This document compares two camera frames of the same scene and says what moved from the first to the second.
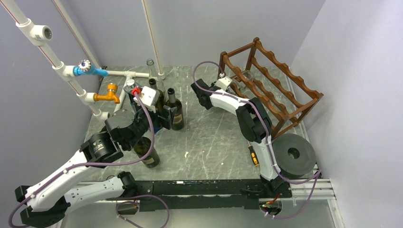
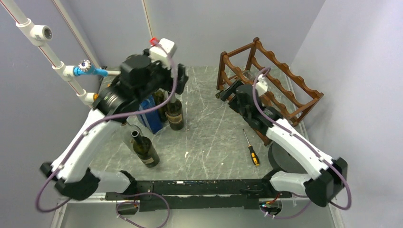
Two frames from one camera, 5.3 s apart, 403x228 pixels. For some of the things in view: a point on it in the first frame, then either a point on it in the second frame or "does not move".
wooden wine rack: [280, 94] does not move
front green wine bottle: [142, 147] does not move
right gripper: [212, 86] to [225, 95]
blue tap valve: [85, 66] does not move
